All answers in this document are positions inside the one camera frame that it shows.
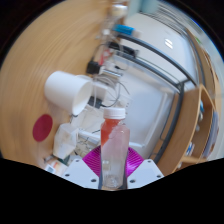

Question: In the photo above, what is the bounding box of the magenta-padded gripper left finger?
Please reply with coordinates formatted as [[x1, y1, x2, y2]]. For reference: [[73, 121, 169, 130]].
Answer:
[[62, 145, 103, 190]]

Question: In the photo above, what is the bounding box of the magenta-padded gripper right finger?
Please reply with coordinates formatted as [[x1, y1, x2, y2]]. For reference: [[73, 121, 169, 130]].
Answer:
[[124, 147, 165, 190]]

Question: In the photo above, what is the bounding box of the clear bottle with white cap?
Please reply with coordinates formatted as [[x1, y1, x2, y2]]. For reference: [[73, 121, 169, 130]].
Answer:
[[100, 107, 131, 191]]

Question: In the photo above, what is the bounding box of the white desk lamp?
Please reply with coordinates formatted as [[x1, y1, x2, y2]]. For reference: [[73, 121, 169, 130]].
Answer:
[[79, 91, 169, 148]]

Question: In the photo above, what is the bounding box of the flat round red coaster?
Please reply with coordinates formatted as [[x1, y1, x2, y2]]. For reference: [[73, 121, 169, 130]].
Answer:
[[32, 113, 54, 143]]

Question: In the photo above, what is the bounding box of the white paper cup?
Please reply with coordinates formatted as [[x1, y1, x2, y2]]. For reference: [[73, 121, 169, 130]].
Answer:
[[44, 70, 94, 117]]

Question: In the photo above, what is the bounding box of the black electric shaver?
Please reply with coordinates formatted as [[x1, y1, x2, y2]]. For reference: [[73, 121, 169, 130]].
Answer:
[[107, 41, 138, 58]]

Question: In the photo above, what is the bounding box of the small blue bottle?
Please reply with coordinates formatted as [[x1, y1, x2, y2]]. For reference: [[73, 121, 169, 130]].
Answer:
[[113, 24, 136, 36]]

